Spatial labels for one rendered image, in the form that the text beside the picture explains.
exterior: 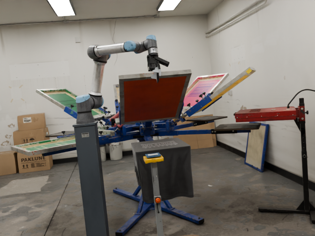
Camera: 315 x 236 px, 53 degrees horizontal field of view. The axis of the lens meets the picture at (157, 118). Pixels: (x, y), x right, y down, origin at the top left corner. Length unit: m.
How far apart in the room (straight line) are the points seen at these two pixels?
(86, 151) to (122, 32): 4.85
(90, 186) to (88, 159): 0.22
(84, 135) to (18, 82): 4.81
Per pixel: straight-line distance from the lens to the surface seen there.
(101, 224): 2.83
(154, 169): 2.27
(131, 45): 2.36
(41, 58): 7.27
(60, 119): 7.19
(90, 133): 2.64
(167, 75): 2.55
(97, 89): 2.75
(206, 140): 7.37
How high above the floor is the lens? 1.43
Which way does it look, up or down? 5 degrees down
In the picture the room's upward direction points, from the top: 5 degrees counter-clockwise
